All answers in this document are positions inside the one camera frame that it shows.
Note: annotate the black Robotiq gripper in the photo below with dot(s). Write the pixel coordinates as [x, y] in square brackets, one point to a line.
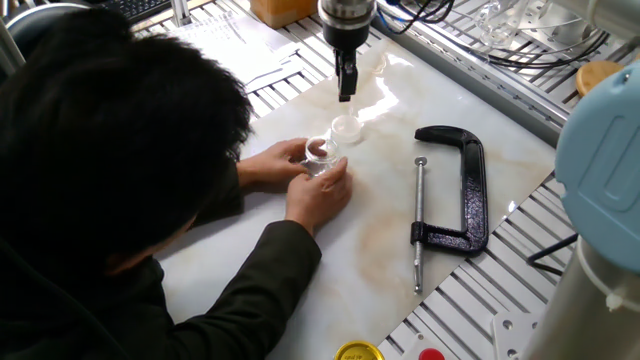
[346, 35]

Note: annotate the black metal C-clamp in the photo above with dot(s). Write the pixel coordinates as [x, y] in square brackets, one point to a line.
[472, 200]

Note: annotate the right forearm dark sleeve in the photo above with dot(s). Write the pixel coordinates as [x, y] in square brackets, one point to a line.
[250, 295]

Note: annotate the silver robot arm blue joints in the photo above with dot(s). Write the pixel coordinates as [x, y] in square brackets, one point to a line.
[600, 165]

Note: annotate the yellow metal lid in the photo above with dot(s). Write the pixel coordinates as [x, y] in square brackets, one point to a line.
[358, 351]

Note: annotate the person's left hand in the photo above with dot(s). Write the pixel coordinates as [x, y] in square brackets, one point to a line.
[270, 167]

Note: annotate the person's right hand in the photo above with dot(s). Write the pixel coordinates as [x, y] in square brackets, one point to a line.
[317, 197]

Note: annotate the wooden block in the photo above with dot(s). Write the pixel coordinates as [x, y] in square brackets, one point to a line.
[282, 11]

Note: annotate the stack of printed papers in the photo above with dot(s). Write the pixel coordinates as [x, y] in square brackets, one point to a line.
[260, 50]

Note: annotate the marble pattern tile board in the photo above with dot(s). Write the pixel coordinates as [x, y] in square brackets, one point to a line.
[390, 200]

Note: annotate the clear glass cup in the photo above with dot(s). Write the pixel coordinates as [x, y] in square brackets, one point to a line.
[495, 25]

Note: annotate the black computer keyboard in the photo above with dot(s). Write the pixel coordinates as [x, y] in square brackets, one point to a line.
[135, 7]

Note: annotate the round wooden stand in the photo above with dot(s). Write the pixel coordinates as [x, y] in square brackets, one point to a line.
[597, 75]

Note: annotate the person with black hair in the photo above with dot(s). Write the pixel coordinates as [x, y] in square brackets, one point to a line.
[100, 150]

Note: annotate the white box with red button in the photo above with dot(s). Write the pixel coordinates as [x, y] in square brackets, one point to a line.
[430, 354]

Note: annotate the black office chair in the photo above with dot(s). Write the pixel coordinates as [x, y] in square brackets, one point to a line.
[30, 25]

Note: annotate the white perforated plate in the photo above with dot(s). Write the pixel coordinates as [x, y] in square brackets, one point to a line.
[512, 340]

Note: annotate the aluminium profile rail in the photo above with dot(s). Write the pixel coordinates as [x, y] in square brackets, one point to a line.
[475, 80]

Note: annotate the metal post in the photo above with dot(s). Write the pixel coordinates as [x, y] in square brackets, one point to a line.
[180, 12]

